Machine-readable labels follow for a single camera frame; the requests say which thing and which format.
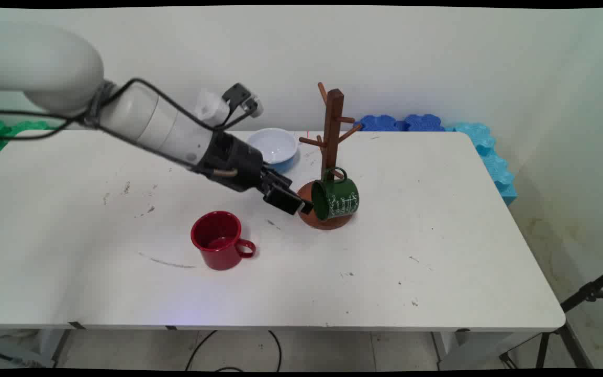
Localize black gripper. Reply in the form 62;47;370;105
196;131;315;216

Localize green enamel mug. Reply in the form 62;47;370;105
310;167;360;221

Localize white and blue bowl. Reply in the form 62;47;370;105
245;128;299;174

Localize brown wooden mug tree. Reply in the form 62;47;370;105
297;82;363;231

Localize red enamel mug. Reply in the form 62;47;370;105
191;210;256;271

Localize dark blue foam mat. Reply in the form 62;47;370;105
405;114;446;132
355;114;408;132

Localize light blue foam mat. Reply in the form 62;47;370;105
444;122;518;206

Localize black tripod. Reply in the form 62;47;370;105
499;263;603;369

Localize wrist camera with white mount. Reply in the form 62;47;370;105
195;83;264;127

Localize black floor cable loop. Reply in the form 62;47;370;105
185;330;283;373

